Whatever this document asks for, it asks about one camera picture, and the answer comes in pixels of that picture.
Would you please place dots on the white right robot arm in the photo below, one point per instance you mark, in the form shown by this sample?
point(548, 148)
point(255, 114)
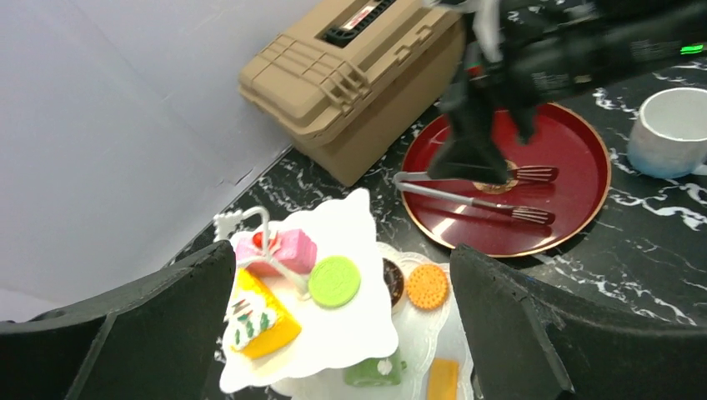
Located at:
point(644, 36)

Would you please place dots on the white mug blue base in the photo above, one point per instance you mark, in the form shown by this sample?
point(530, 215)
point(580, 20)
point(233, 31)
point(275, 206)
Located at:
point(668, 139)

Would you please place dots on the orange round cookie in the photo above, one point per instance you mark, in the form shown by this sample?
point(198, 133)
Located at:
point(427, 287)

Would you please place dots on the metal tongs with white handle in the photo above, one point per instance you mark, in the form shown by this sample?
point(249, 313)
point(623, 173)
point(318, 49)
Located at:
point(473, 194)

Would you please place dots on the orange square cake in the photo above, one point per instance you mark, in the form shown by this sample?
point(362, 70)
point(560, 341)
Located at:
point(442, 380)

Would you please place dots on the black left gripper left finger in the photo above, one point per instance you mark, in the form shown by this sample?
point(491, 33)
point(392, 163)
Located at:
point(152, 338)

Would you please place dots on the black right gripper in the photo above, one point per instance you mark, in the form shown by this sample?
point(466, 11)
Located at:
point(552, 50)

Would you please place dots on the yellow cake slice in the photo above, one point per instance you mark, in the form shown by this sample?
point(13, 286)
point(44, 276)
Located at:
point(258, 324)

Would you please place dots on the pink cake with cherry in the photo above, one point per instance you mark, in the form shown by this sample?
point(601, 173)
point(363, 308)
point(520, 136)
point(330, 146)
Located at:
point(292, 247)

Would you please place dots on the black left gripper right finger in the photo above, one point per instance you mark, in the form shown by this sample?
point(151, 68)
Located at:
point(532, 340)

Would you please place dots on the tan plastic toolbox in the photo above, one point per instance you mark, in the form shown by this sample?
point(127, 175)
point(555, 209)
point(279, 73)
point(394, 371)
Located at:
point(351, 76)

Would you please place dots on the green round macaron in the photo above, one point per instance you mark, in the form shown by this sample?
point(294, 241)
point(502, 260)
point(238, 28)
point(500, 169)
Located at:
point(334, 281)

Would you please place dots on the white three-tier dessert stand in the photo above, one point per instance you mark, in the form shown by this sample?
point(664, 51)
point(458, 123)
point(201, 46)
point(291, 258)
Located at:
point(312, 365)

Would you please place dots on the chocolate glazed donut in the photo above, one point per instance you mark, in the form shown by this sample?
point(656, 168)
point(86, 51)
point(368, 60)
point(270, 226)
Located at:
point(395, 281)

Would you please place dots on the red round tray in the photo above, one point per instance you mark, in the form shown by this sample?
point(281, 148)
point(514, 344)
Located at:
point(562, 139)

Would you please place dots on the green swirl roll cake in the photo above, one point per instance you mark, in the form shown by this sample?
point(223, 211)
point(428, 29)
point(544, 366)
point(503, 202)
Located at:
point(375, 372)

